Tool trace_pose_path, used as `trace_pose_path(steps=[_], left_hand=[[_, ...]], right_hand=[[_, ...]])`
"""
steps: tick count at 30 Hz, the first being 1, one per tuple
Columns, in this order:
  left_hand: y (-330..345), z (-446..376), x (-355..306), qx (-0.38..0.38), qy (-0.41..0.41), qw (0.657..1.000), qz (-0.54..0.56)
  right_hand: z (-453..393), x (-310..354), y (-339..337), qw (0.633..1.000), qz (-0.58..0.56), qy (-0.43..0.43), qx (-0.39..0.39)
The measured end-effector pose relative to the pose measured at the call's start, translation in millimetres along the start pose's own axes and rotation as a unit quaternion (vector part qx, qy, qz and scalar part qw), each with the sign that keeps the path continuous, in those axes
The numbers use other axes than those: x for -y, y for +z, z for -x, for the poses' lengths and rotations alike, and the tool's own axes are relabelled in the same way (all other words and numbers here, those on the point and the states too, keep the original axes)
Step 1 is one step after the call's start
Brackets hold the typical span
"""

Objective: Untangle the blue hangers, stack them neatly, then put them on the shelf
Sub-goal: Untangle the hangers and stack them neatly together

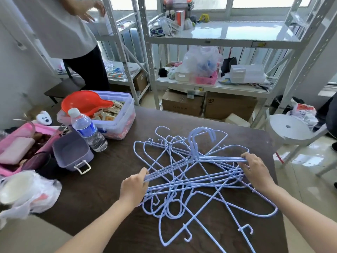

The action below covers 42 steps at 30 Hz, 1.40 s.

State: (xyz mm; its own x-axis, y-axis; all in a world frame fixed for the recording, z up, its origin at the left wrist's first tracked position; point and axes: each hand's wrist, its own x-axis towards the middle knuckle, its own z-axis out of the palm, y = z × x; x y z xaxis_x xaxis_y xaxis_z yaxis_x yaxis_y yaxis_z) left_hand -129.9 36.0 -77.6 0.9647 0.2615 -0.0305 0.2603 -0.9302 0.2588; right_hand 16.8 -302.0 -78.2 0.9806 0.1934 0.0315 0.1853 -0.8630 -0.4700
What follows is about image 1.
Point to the person's left hand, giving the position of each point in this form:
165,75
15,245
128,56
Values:
134,189

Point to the person's right hand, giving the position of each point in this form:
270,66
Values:
258,173

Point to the bunch of blue hangers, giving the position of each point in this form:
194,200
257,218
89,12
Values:
218,159

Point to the white metal rack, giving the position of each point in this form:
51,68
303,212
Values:
118,82
226,42

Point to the person's left forearm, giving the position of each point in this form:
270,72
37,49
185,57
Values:
100,229

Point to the person's right forearm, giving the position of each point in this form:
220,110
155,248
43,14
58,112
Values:
302,221

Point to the clear plastic storage box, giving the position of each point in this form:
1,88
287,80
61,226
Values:
123,123

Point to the dark wooden table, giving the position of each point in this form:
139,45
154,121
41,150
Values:
110,176

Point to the white plastic stool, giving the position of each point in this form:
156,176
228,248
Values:
289,129

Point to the white block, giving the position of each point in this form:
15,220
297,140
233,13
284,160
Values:
237,119

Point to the clear water bottle blue label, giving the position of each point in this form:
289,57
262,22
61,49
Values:
88,131

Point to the brown cardboard box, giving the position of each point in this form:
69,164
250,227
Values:
181,104
140,82
229,105

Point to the red and white plastic bag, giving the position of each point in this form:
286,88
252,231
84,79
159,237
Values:
302,113

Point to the black bag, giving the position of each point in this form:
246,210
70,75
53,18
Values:
283,102

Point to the pile of small sachets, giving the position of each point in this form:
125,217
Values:
112,110

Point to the red plastic scoop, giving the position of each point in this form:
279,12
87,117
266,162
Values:
84,102

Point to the white drawer organiser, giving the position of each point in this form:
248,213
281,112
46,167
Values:
246,73

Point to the dark mesh cup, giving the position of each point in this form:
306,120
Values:
36,160

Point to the pink plastic basket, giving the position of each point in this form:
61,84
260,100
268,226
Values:
44,128
206,80

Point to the black cloth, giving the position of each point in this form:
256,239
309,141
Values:
227,65

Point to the colourful paint palette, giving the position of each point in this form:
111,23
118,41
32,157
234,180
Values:
116,76

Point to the small white toy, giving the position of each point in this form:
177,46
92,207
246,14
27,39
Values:
43,118

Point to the black pompom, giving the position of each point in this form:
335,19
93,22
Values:
163,72

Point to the dark wooden chair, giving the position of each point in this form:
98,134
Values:
63,89

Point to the white plastic basket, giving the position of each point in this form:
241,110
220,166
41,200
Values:
182,75

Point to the pink sponge block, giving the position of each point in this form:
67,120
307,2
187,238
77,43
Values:
15,151

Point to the clear bag with blue print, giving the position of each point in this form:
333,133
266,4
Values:
113,66

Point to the clear plastic bag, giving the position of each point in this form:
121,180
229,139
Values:
202,60

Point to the dark goggles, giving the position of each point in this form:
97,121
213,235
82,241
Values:
154,32

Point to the small yellow toy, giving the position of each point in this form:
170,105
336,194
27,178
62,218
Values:
204,17

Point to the orange and white carton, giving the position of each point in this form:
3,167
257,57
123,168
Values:
180,19

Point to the clear boxes with orange lids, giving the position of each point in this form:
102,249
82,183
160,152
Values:
177,3

